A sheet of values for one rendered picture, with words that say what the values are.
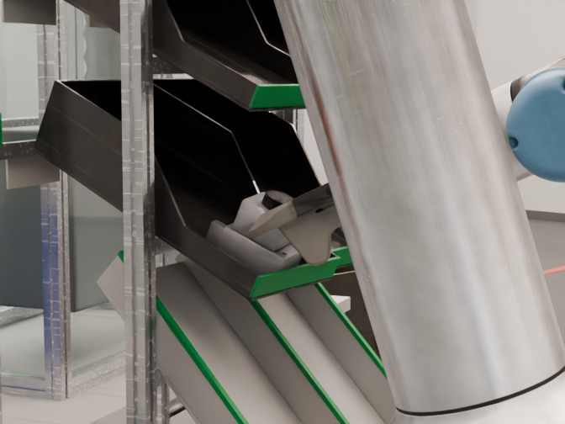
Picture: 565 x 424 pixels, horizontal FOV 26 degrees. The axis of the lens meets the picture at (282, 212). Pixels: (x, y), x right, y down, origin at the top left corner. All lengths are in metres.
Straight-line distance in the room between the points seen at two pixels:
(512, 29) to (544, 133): 10.56
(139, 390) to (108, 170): 0.20
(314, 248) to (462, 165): 0.49
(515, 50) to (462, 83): 10.80
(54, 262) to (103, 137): 0.83
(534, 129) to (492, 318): 0.30
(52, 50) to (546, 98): 1.19
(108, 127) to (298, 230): 0.21
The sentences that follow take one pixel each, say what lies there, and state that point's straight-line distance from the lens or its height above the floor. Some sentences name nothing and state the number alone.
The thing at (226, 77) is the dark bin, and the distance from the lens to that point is 1.03.
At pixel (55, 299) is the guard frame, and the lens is 1.95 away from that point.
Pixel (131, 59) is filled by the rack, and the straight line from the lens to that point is 1.07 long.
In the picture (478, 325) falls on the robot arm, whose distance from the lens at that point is 0.55.
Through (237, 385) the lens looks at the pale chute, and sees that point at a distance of 1.17.
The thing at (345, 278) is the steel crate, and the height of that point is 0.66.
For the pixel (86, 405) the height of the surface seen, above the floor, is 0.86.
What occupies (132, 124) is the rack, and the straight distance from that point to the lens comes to 1.07.
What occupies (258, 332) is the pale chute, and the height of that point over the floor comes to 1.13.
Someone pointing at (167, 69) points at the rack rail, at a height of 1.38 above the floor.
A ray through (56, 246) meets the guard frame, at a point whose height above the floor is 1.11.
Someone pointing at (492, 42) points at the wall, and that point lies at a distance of 11.49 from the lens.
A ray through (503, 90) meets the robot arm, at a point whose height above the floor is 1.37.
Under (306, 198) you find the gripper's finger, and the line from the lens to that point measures 1.01.
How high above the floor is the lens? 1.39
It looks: 7 degrees down
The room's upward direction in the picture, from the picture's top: straight up
